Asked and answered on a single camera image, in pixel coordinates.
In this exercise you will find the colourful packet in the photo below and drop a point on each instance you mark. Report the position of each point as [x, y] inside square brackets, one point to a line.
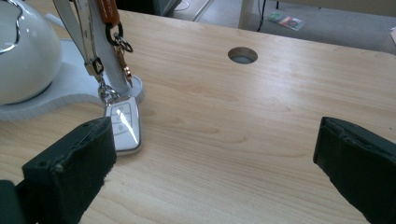
[286, 21]

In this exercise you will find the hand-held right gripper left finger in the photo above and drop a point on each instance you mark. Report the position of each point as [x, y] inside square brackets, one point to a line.
[68, 168]

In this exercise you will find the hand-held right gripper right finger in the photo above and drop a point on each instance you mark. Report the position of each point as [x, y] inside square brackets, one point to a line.
[361, 165]

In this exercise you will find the white bowl with silver rim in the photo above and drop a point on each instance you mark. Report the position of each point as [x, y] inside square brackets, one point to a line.
[28, 56]

